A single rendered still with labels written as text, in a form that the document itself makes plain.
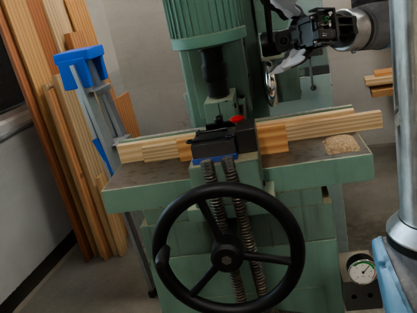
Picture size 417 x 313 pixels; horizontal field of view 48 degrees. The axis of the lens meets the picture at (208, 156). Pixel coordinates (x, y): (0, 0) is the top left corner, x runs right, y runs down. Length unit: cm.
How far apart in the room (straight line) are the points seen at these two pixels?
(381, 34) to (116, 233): 191
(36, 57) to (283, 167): 182
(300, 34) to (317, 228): 42
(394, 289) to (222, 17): 64
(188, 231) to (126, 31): 279
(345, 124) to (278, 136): 18
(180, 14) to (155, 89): 271
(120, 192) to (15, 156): 157
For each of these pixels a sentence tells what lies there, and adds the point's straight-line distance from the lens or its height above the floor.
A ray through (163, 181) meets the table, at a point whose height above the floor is 90.
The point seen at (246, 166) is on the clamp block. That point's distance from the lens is 90.
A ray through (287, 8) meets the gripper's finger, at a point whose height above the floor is 121.
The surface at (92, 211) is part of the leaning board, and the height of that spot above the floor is 30.
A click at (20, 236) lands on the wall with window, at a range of 259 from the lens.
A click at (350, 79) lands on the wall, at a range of 352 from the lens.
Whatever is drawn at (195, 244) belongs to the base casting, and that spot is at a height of 74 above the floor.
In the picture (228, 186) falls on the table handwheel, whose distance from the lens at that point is 82.
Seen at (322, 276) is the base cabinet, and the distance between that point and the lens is 114.
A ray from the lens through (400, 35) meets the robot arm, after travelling 62.
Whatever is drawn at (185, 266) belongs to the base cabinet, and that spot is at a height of 68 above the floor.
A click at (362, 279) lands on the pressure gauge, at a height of 64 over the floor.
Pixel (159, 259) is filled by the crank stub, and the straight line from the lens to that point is 84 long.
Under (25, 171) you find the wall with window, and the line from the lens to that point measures 264.
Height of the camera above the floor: 127
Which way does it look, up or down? 19 degrees down
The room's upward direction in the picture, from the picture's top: 11 degrees counter-clockwise
